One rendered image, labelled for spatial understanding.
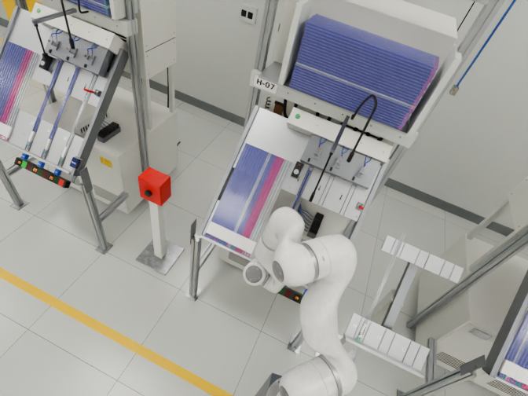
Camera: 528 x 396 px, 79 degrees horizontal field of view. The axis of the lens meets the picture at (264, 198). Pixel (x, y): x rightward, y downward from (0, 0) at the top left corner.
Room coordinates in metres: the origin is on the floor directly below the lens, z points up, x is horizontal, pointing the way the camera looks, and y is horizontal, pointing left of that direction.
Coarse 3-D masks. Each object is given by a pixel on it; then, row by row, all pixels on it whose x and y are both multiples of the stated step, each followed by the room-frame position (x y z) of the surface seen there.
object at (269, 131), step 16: (272, 112) 1.41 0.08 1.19; (256, 128) 1.35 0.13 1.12; (272, 128) 1.35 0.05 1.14; (288, 128) 1.36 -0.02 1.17; (256, 144) 1.29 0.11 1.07; (272, 144) 1.29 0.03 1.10; (288, 144) 1.30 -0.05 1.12; (304, 144) 1.31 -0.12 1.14; (288, 160) 1.24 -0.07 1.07; (288, 176) 1.18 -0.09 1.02; (304, 176) 1.19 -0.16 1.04; (320, 176) 1.20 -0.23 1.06; (304, 192) 1.13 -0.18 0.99; (320, 192) 1.14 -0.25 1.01; (336, 192) 1.15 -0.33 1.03; (352, 192) 1.16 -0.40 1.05; (368, 192) 1.16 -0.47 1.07; (336, 208) 1.09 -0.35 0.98; (352, 208) 1.10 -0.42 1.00
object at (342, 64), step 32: (320, 32) 1.32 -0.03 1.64; (352, 32) 1.35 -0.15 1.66; (320, 64) 1.31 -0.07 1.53; (352, 64) 1.28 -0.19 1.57; (384, 64) 1.26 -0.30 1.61; (416, 64) 1.24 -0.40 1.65; (320, 96) 1.30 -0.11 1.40; (352, 96) 1.27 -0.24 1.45; (384, 96) 1.25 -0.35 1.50; (416, 96) 1.23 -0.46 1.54
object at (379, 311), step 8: (392, 296) 0.82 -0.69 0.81; (376, 304) 0.85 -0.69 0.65; (384, 304) 0.80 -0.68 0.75; (376, 312) 0.80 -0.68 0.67; (384, 312) 0.79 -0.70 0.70; (376, 320) 0.79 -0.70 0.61; (344, 344) 0.80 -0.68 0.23; (352, 344) 0.79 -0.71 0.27; (352, 352) 0.85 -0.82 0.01; (352, 360) 0.81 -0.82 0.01
